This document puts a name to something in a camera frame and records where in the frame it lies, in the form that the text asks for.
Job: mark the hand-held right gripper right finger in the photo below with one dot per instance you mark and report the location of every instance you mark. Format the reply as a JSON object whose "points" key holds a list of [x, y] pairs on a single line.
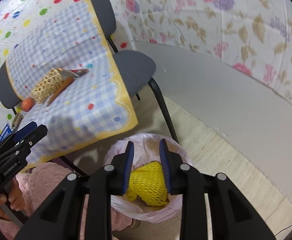
{"points": [[165, 167]]}

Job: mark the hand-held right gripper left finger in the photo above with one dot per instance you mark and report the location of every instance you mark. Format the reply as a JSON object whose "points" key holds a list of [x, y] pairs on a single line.
{"points": [[128, 170]]}

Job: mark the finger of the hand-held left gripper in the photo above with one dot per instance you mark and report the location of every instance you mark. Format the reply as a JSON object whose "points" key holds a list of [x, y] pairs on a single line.
{"points": [[37, 135], [26, 130]]}

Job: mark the yellow foam fruit net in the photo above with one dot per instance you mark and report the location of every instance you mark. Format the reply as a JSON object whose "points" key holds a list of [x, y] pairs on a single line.
{"points": [[147, 182]]}

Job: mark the pink trash bag bin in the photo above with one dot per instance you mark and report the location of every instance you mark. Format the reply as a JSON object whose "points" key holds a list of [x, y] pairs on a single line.
{"points": [[146, 145]]}

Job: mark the person's left hand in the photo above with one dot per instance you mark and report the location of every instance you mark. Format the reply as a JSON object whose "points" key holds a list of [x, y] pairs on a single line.
{"points": [[16, 197]]}

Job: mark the bundle of wooden sticks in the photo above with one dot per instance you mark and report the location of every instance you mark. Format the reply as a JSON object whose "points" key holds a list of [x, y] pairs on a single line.
{"points": [[17, 120]]}

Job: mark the blue plastic basket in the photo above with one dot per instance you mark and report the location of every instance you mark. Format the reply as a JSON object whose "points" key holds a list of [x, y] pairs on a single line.
{"points": [[3, 136]]}

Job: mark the red apple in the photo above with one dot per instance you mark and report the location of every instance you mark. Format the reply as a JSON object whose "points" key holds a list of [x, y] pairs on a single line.
{"points": [[27, 104]]}

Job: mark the woven bamboo basket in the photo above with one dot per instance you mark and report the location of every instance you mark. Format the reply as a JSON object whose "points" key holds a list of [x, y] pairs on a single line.
{"points": [[47, 86]]}

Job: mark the brown curved wooden piece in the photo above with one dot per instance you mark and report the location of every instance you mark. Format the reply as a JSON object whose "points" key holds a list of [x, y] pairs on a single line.
{"points": [[61, 88]]}

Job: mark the silver snack packet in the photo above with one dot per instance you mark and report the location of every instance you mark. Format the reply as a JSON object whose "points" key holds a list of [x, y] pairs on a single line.
{"points": [[68, 73]]}

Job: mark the brown snack wrapper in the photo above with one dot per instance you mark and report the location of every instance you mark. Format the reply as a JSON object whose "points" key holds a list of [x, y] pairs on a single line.
{"points": [[82, 72]]}

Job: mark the blue checkered blanket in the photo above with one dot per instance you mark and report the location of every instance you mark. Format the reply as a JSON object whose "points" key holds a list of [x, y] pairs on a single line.
{"points": [[73, 42]]}

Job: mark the grey padded chair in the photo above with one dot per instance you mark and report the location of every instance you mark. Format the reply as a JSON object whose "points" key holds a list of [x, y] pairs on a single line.
{"points": [[136, 67]]}

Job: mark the balloon print plastic sheet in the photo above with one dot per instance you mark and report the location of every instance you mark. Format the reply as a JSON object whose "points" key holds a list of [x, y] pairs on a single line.
{"points": [[36, 0]]}

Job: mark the floral print sheet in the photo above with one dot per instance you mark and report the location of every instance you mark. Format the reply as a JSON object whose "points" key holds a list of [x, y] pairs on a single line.
{"points": [[235, 25]]}

